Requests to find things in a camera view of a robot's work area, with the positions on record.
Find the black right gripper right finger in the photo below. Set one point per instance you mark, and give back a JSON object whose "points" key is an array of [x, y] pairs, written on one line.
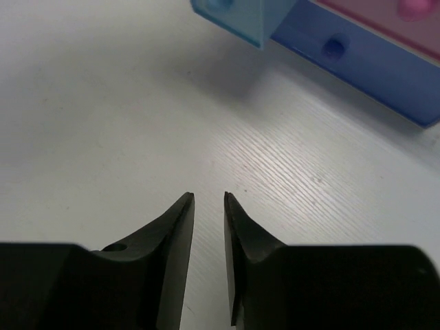
{"points": [[272, 285]]}

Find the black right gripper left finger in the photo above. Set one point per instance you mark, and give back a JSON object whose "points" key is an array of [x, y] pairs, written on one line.
{"points": [[137, 282]]}

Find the light blue small drawer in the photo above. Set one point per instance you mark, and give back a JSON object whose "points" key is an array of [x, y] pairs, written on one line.
{"points": [[254, 21]]}

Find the pink drawer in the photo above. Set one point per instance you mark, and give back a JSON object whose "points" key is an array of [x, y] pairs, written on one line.
{"points": [[412, 25]]}

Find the blue wide drawer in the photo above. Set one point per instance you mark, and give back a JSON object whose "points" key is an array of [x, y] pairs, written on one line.
{"points": [[392, 75]]}

